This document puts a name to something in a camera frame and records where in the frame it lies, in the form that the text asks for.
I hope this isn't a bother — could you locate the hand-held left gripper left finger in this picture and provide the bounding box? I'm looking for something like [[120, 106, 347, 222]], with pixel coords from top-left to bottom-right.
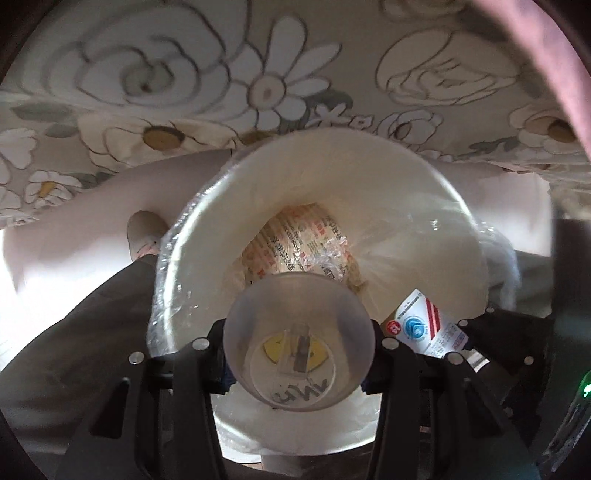
[[53, 318, 241, 480]]

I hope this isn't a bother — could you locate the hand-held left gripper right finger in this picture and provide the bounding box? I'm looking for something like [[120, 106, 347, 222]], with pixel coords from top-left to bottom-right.
[[360, 322, 541, 480]]

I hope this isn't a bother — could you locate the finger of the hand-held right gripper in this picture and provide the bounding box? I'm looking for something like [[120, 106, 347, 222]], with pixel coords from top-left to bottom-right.
[[457, 307, 555, 435]]

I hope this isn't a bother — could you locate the white carton with red stripes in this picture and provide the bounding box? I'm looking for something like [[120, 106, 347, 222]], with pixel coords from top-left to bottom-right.
[[381, 288, 469, 358]]

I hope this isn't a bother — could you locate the clear plastic cup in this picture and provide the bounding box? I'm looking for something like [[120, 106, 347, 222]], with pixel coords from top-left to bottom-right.
[[223, 272, 376, 412]]

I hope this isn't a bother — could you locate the white trash bin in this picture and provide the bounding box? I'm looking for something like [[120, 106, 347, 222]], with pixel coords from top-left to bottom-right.
[[147, 131, 520, 455]]

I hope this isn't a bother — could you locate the clear plastic bin liner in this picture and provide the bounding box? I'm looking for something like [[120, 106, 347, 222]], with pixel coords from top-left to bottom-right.
[[145, 138, 522, 361]]

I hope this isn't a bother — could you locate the printed orange snack wrapper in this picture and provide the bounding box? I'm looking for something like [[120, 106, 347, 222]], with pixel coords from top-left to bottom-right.
[[240, 205, 368, 296]]

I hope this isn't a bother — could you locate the pale slipper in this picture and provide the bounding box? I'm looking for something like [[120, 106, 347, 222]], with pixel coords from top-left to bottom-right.
[[127, 210, 169, 261]]

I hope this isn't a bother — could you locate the pink floral bed sheet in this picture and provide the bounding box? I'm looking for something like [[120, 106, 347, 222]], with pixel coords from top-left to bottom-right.
[[473, 0, 591, 162]]

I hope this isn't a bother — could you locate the beige floral bed cover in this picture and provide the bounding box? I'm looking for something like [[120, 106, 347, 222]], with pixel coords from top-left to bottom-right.
[[0, 0, 591, 232]]

